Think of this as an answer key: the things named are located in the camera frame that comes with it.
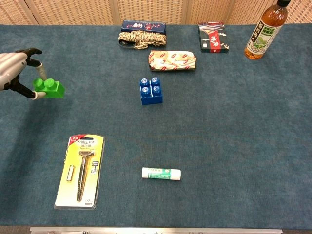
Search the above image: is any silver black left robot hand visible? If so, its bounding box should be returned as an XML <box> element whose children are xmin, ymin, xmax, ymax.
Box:
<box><xmin>0</xmin><ymin>48</ymin><xmax>47</xmax><ymax>99</ymax></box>

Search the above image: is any green toy brick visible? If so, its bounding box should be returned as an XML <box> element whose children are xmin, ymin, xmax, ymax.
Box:
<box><xmin>33</xmin><ymin>78</ymin><xmax>66</xmax><ymax>99</ymax></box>

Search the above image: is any blue toy brick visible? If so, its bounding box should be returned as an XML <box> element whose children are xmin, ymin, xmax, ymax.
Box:
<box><xmin>139</xmin><ymin>77</ymin><xmax>163</xmax><ymax>106</ymax></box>

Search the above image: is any woven folding screen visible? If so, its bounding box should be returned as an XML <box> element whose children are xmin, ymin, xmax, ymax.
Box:
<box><xmin>0</xmin><ymin>0</ymin><xmax>312</xmax><ymax>26</ymax></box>

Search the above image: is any long dark blue box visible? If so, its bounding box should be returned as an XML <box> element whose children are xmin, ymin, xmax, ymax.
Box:
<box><xmin>121</xmin><ymin>19</ymin><xmax>167</xmax><ymax>35</ymax></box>

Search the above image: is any yellow razor blister pack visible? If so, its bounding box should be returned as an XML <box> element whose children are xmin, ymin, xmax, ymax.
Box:
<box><xmin>53</xmin><ymin>133</ymin><xmax>106</xmax><ymax>210</ymax></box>

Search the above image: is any cream red wrapped package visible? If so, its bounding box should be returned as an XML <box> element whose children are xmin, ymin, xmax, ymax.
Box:
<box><xmin>148</xmin><ymin>50</ymin><xmax>197</xmax><ymax>72</ymax></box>

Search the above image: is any white green glue stick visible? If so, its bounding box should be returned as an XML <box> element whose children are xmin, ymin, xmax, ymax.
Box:
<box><xmin>141</xmin><ymin>167</ymin><xmax>182</xmax><ymax>181</ymax></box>

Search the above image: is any blue felt table cloth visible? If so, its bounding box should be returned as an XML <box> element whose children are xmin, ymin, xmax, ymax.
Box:
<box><xmin>0</xmin><ymin>23</ymin><xmax>312</xmax><ymax>230</ymax></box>

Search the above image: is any black red patterned box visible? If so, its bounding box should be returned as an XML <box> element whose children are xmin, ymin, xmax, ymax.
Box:
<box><xmin>197</xmin><ymin>21</ymin><xmax>230</xmax><ymax>54</ymax></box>

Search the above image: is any amber tea bottle green label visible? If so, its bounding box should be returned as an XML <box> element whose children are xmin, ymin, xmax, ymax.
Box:
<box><xmin>244</xmin><ymin>0</ymin><xmax>291</xmax><ymax>60</ymax></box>

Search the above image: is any camouflage rope bundle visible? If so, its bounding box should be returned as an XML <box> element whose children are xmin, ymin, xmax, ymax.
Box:
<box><xmin>118</xmin><ymin>30</ymin><xmax>168</xmax><ymax>50</ymax></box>

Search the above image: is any aluminium profile rail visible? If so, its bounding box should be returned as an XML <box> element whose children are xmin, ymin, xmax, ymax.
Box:
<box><xmin>29</xmin><ymin>226</ymin><xmax>283</xmax><ymax>234</ymax></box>

